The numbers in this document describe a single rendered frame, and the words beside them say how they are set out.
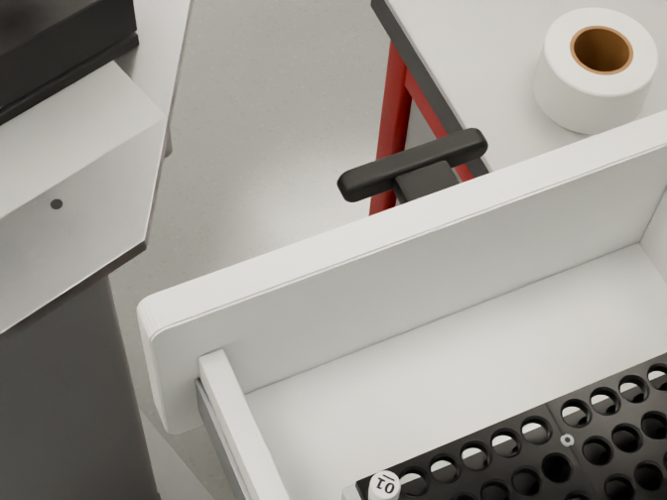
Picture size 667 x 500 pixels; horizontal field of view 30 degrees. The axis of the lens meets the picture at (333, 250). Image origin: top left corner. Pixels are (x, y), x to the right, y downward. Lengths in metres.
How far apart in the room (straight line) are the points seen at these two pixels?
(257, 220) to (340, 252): 1.11
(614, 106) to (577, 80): 0.03
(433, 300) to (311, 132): 1.13
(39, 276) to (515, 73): 0.32
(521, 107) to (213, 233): 0.88
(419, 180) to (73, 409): 0.58
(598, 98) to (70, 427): 0.57
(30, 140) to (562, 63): 0.32
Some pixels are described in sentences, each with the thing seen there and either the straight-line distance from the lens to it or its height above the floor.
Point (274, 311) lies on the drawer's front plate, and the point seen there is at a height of 0.91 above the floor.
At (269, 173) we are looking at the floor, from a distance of 1.67.
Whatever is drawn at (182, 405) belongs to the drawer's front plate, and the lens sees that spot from 0.58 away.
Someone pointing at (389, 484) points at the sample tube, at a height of 0.91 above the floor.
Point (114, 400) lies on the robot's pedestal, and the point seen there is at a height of 0.36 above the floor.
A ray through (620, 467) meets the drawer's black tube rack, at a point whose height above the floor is 0.90.
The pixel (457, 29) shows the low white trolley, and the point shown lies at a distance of 0.83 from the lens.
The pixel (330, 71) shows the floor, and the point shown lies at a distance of 1.78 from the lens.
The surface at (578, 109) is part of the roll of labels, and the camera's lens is 0.77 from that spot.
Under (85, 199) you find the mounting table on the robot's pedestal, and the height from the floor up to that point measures 0.76.
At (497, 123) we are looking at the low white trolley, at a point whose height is 0.76.
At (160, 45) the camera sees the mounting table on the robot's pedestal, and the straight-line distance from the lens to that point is 0.81.
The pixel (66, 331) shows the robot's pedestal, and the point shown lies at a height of 0.52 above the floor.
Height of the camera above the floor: 1.38
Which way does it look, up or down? 59 degrees down
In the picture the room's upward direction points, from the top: 5 degrees clockwise
